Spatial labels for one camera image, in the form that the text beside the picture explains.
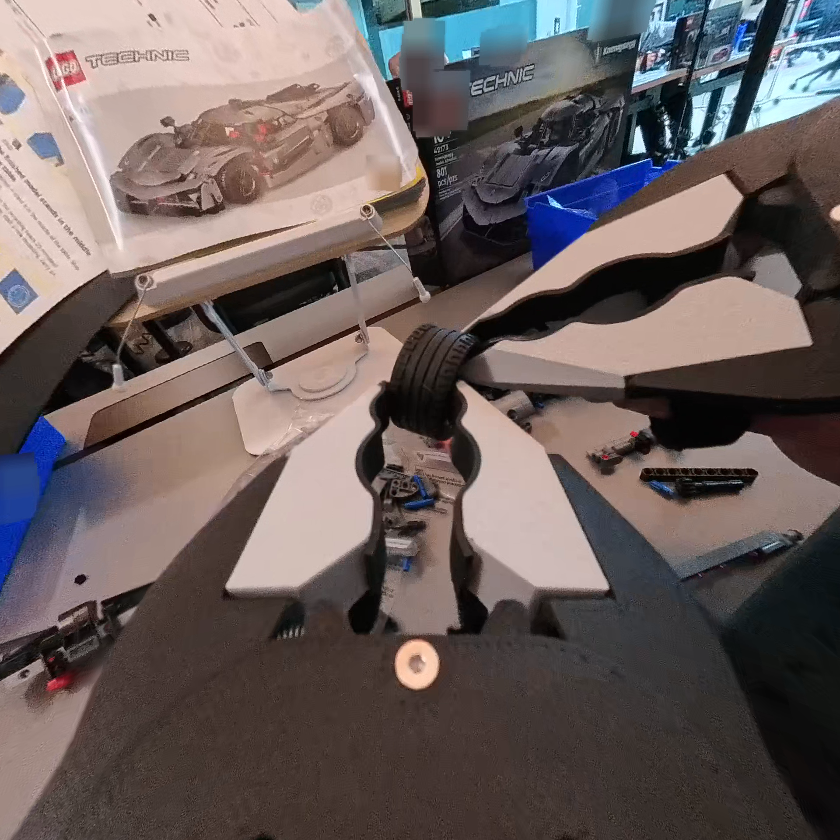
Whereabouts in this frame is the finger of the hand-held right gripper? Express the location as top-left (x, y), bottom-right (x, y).
top-left (459, 274), bottom-right (816, 404)
top-left (461, 171), bottom-right (750, 347)

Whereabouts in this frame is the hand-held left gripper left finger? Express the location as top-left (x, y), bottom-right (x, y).
top-left (224, 382), bottom-right (393, 635)

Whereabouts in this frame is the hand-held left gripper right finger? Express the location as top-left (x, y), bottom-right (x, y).
top-left (450, 381), bottom-right (613, 635)

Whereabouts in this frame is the large toy brick car model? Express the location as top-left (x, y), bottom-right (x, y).
top-left (489, 388), bottom-right (552, 434)

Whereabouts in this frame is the small black toy tyre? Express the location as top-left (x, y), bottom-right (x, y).
top-left (389, 322), bottom-right (481, 442)

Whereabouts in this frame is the dark toy set box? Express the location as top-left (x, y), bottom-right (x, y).
top-left (387, 26), bottom-right (641, 286)

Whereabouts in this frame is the blue plastic bin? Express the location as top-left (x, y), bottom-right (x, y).
top-left (525, 157), bottom-right (680, 271)

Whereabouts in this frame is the small grey black brick assembly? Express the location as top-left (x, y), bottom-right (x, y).
top-left (586, 428), bottom-right (658, 475)

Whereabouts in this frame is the clear bag with warning print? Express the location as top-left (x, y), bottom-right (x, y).
top-left (377, 430), bottom-right (460, 634)

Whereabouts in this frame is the white book stand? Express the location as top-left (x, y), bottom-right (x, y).
top-left (105, 190), bottom-right (433, 457)

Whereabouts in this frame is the black metal pole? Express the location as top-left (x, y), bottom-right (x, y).
top-left (722, 0), bottom-right (788, 142)

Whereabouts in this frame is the long black brick beam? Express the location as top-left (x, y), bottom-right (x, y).
top-left (638, 466), bottom-right (760, 488)

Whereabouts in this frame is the black brick axle connector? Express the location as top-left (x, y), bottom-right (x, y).
top-left (672, 478), bottom-right (747, 498)

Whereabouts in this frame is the flat brick assembly grey blade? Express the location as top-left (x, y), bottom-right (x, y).
top-left (0, 584), bottom-right (148, 693)

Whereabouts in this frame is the printed instruction sheet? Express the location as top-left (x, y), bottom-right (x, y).
top-left (0, 0), bottom-right (116, 355)

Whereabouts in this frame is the building manual in plastic sleeve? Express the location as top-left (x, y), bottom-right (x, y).
top-left (46, 0), bottom-right (421, 240)

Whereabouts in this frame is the dark desk cable hatch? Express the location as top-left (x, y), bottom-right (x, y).
top-left (85, 341), bottom-right (277, 450)

